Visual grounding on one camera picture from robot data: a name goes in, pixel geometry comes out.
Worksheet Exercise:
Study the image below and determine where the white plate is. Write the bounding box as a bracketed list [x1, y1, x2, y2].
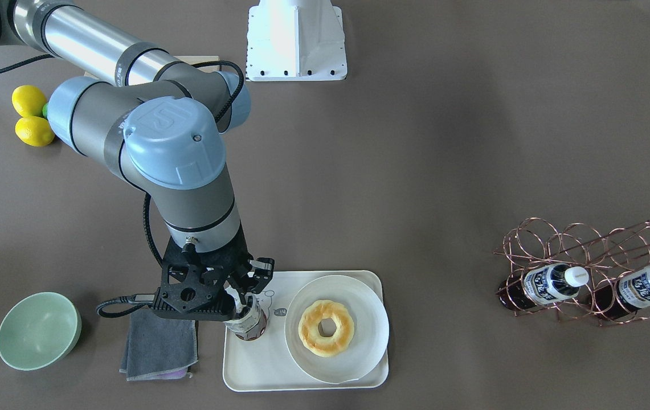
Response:
[285, 275, 390, 385]

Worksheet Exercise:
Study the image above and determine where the yellow lemon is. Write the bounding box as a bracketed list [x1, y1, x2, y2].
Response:
[15, 116, 55, 147]
[11, 85, 48, 117]

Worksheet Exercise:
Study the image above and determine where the green bowl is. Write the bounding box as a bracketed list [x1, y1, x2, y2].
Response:
[0, 292, 82, 371]

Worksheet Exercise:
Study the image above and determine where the grey folded cloth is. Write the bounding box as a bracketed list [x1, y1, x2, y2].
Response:
[119, 309, 199, 382]

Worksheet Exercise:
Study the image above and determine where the cream serving tray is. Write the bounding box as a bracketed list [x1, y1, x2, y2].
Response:
[223, 270, 389, 392]

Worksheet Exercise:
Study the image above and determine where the tea bottle white cap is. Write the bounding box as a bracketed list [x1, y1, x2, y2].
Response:
[224, 294, 268, 342]

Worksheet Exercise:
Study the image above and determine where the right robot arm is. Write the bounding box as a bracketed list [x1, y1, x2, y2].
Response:
[0, 1, 273, 323]

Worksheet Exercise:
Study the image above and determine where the glazed donut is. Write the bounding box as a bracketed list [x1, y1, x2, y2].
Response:
[298, 300, 354, 358]

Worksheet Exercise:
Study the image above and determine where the wooden cutting board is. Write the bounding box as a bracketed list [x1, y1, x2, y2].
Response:
[83, 55, 222, 80]

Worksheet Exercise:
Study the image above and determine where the tea bottle in rack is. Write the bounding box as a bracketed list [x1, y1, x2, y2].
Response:
[497, 263, 590, 311]
[594, 265, 650, 320]

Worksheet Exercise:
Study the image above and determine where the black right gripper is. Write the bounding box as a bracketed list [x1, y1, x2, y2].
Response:
[150, 228, 275, 321]

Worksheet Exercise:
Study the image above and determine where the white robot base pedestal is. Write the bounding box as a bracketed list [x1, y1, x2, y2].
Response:
[246, 1, 348, 81]

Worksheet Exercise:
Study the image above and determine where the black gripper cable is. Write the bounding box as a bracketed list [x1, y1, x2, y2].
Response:
[96, 194, 166, 318]

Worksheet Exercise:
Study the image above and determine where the copper wire bottle rack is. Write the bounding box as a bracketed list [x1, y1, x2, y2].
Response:
[496, 218, 650, 325]

